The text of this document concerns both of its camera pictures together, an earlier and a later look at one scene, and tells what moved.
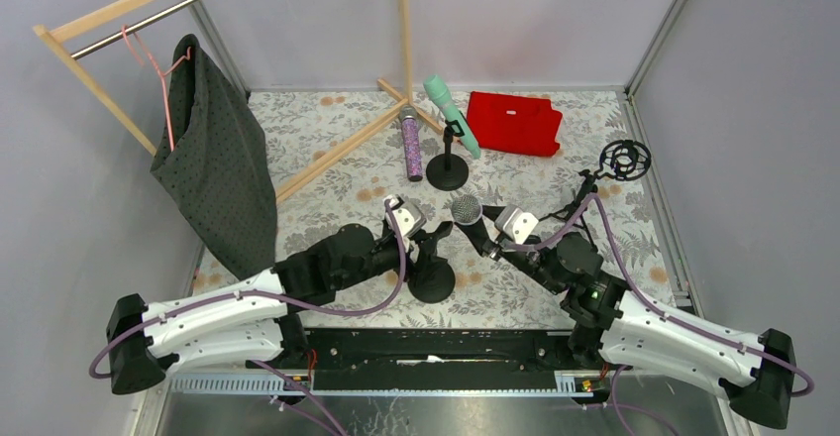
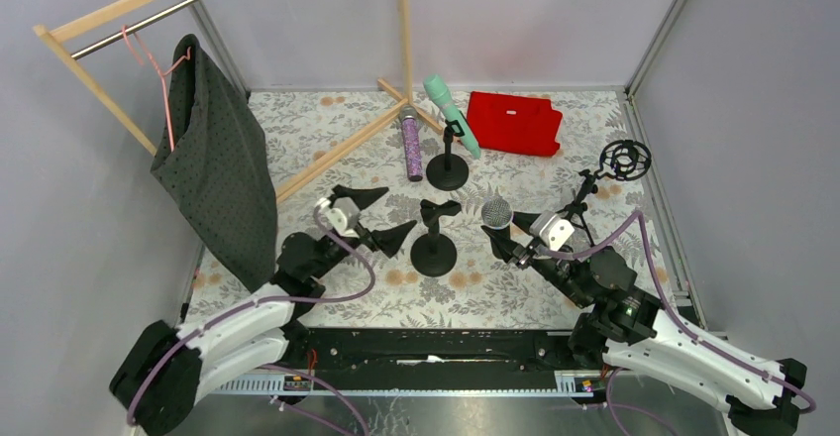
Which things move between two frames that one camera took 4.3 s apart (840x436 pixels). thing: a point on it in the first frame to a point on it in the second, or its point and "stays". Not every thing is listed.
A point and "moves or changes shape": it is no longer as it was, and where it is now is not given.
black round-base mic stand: (448, 171) stays
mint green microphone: (453, 114) stays
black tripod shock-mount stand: (623, 160) stays
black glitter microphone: (467, 211) moves or changes shape
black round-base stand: (432, 280) to (434, 255)
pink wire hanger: (128, 35) stays
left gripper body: (420, 241) to (367, 222)
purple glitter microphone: (411, 144) stays
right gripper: (494, 240) stays
